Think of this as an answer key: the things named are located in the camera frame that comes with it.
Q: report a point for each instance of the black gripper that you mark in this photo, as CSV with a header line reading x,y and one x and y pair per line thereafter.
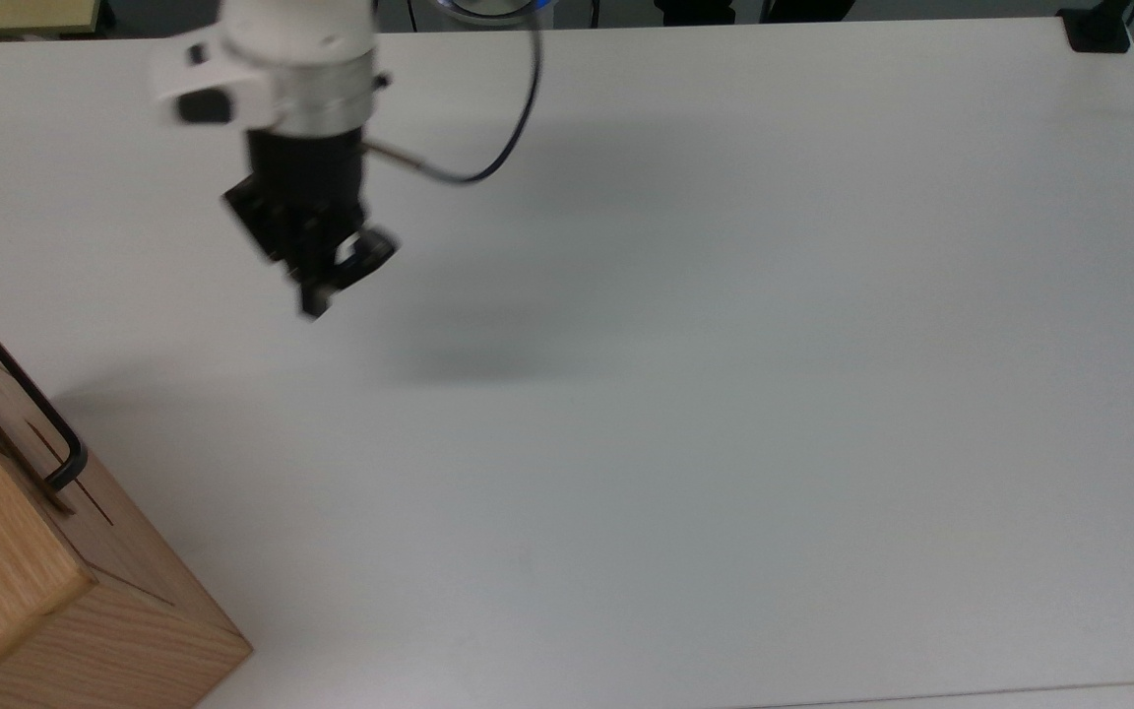
x,y
306,192

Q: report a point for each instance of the blue ringed robot base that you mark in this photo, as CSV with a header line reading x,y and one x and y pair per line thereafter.
x,y
493,8

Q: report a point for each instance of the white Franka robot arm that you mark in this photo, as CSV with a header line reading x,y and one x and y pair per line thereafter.
x,y
301,59

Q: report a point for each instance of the black table clamp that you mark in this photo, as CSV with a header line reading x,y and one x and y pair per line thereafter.
x,y
1099,30

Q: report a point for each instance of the light wooden board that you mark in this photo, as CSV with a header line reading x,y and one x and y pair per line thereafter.
x,y
11,14

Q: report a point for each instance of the wooden drawer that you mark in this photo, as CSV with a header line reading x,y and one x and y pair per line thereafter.
x,y
144,611

